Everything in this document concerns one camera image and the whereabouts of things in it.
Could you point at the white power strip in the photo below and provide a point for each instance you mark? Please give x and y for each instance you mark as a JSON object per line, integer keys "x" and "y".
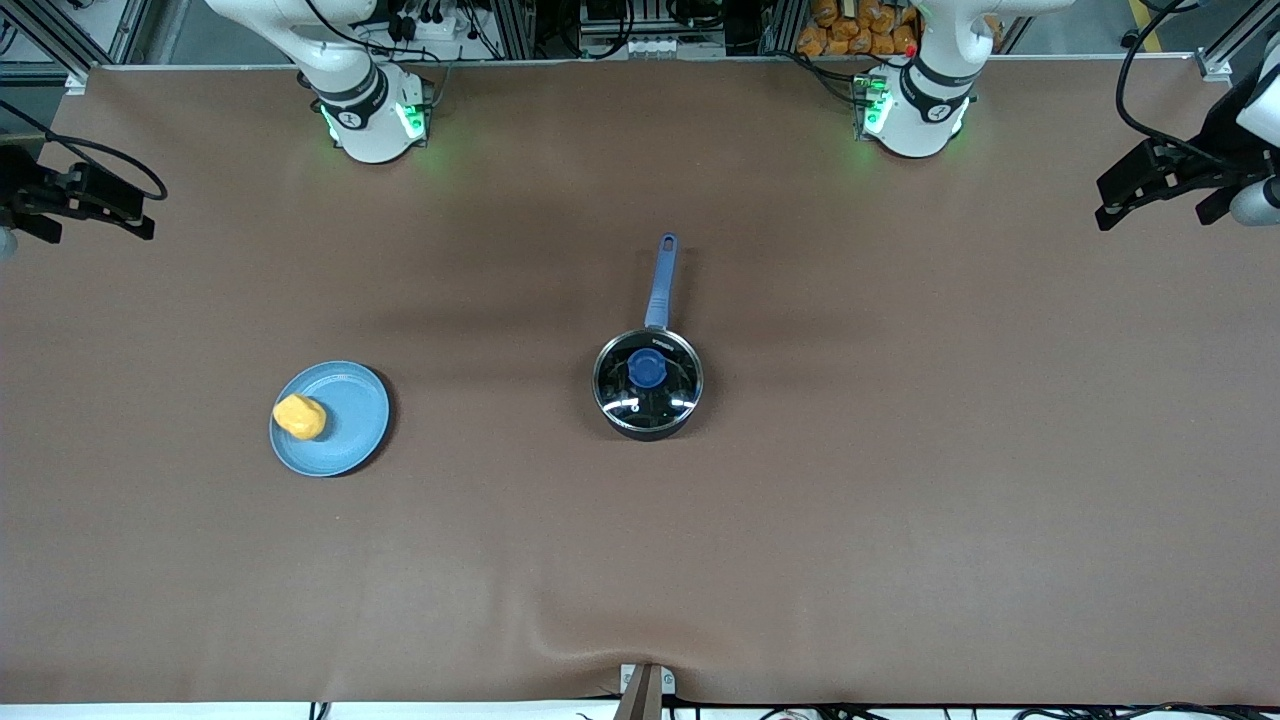
{"x": 430, "y": 25}

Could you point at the white connector strip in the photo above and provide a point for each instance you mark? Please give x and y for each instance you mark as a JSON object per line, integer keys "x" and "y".
{"x": 650, "y": 46}

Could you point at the light blue plate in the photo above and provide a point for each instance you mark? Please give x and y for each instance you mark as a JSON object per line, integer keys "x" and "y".
{"x": 350, "y": 410}

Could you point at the yellow potato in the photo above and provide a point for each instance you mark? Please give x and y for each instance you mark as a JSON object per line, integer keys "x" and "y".
{"x": 300, "y": 417}

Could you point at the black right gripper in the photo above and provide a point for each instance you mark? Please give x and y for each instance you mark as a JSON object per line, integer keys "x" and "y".
{"x": 20, "y": 184}

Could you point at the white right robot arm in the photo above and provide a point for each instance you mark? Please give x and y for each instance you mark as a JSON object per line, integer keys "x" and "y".
{"x": 365, "y": 120}

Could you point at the pile of orange toy foods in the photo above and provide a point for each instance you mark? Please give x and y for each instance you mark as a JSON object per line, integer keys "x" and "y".
{"x": 850, "y": 35}

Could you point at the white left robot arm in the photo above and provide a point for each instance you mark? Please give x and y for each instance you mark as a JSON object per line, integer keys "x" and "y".
{"x": 915, "y": 125}

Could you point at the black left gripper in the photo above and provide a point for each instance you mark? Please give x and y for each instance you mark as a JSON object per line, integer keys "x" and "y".
{"x": 1216, "y": 148}

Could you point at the aluminium frame post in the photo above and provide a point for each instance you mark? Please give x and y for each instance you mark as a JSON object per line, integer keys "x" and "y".
{"x": 512, "y": 28}
{"x": 778, "y": 25}
{"x": 1235, "y": 45}
{"x": 55, "y": 45}

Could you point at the brown table mat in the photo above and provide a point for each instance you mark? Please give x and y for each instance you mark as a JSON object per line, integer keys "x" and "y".
{"x": 800, "y": 550}

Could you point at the metal table clamp bracket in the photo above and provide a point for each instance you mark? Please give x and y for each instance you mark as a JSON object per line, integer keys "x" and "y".
{"x": 645, "y": 690}

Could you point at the glass lid with blue knob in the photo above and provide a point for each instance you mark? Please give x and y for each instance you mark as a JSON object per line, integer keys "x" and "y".
{"x": 648, "y": 370}

